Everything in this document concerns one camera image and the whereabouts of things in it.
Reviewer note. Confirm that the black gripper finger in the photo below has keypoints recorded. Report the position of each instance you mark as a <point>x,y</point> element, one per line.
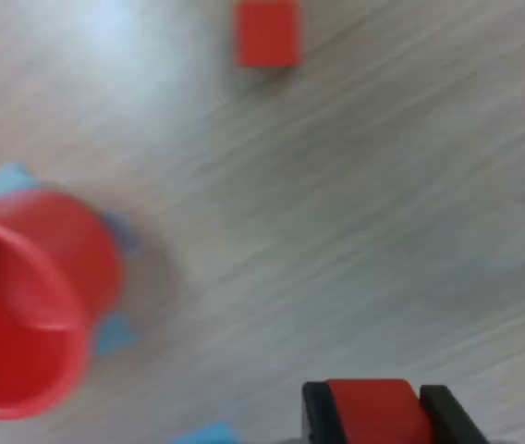
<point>449,414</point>
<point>320,414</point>

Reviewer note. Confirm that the red plastic cup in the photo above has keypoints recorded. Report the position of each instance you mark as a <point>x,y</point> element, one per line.
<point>22,300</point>

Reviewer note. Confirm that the red cube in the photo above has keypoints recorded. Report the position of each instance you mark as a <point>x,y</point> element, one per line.
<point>378,411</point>
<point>267,32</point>

